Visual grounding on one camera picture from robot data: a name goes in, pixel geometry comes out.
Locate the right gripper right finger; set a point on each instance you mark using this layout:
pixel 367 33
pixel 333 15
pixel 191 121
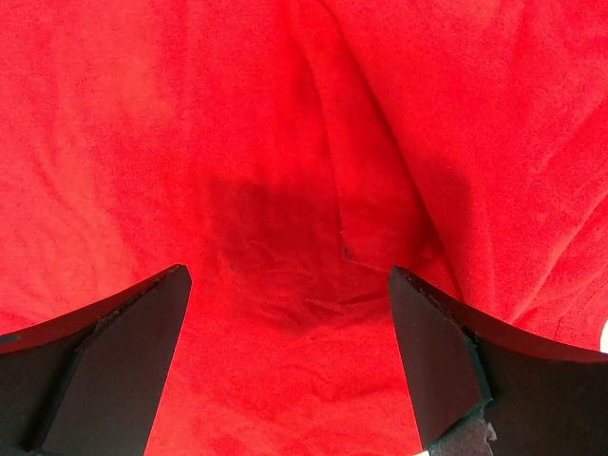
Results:
pixel 479 386

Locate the red t-shirt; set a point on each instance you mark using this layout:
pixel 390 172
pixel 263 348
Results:
pixel 290 153

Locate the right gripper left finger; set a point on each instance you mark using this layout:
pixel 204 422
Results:
pixel 89 382

